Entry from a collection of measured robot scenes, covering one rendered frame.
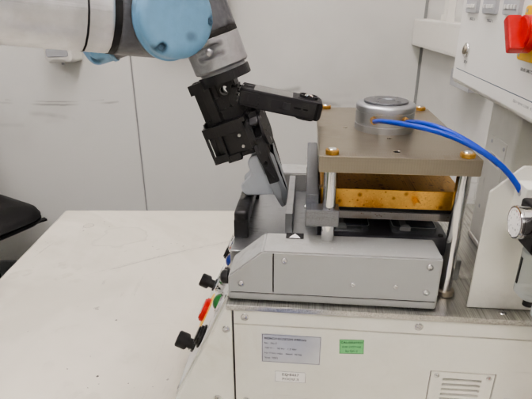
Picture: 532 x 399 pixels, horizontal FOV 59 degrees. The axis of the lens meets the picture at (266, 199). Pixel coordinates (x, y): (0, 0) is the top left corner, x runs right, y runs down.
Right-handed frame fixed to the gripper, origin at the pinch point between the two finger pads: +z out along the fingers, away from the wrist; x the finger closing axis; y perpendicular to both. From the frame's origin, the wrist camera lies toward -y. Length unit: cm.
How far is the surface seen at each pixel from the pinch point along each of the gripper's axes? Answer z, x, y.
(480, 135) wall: 28, -77, -48
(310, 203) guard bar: -2.5, 11.6, -4.7
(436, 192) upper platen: 1.3, 10.3, -19.4
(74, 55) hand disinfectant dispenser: -37, -122, 82
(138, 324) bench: 15.2, -0.4, 32.5
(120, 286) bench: 12.6, -11.4, 39.6
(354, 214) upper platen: 1.1, 10.3, -9.2
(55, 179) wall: 7, -127, 121
